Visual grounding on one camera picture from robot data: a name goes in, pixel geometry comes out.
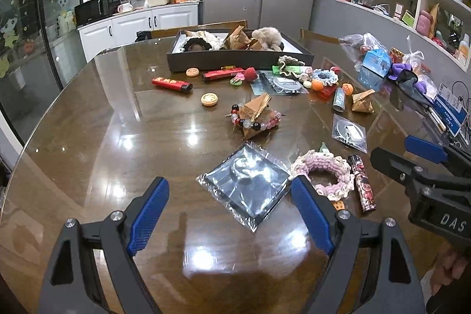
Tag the glass sliding door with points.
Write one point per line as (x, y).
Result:
(36, 41)

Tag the blue white carton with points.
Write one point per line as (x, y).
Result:
(447, 110)

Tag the orange ball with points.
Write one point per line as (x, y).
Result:
(347, 89)
(317, 84)

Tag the blue box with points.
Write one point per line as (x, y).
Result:
(375, 60)

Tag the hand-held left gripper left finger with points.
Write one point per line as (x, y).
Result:
(149, 216)

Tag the silver tube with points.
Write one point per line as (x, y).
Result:
(438, 119)

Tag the brown glossy desktop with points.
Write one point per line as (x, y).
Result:
(128, 137)

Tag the small red ball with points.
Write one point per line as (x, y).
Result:
(335, 70)

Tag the black white scrunchie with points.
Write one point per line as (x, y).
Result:
(186, 41)

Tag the white mug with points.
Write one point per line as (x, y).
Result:
(125, 7)

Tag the person's right hand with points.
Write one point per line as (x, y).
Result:
(450, 268)

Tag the clear plastic bag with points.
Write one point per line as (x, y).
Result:
(358, 41)

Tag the green hair clip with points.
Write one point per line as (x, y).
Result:
(276, 69)

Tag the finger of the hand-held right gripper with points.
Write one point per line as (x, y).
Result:
(427, 148)
(392, 163)

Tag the pink crochet scrunchie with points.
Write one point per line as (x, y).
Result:
(344, 174)

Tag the beige crochet scrunchie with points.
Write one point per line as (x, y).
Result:
(285, 61)

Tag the clear bag with white ribbon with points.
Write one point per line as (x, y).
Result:
(414, 55)

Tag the green pink packet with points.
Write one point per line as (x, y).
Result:
(298, 70)

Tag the green box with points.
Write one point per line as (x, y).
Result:
(407, 18)

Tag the teal tube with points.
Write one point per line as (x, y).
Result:
(339, 101)

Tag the black microwave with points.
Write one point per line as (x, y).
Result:
(95, 10)

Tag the black shallow box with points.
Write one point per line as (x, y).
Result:
(239, 62)

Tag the beige plush toy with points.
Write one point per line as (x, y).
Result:
(266, 38)

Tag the white base cabinet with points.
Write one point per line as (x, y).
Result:
(136, 25)

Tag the purple plush toy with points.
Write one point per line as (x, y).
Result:
(401, 69)

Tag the black disc in clear bag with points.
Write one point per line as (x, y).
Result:
(281, 84)

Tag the cream crochet scrunchie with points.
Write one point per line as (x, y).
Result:
(216, 39)

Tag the yellow white bottle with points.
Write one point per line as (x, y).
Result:
(464, 47)

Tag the pink pouch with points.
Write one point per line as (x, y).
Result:
(425, 21)

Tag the red lighter with black tip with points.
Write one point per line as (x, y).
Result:
(172, 84)

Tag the grey cloth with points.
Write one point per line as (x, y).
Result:
(408, 84)

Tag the kraft paper pyramid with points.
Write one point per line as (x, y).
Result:
(235, 40)
(362, 102)
(255, 108)
(255, 44)

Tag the pink patterned lighter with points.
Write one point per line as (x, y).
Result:
(362, 185)

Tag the round cookie toy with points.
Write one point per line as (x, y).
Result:
(209, 99)
(192, 72)

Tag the red strawberry toy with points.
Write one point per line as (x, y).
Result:
(251, 73)

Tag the wooden chair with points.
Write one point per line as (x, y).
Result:
(318, 38)
(198, 27)

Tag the blue white crochet scrunchie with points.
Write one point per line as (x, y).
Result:
(320, 73)

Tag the clear packet with black item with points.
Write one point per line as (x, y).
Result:
(239, 189)

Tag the white disc in clear bag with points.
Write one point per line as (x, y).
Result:
(347, 132)

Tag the pink green candy toy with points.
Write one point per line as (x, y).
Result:
(236, 79)

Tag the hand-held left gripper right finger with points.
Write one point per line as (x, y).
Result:
(312, 216)

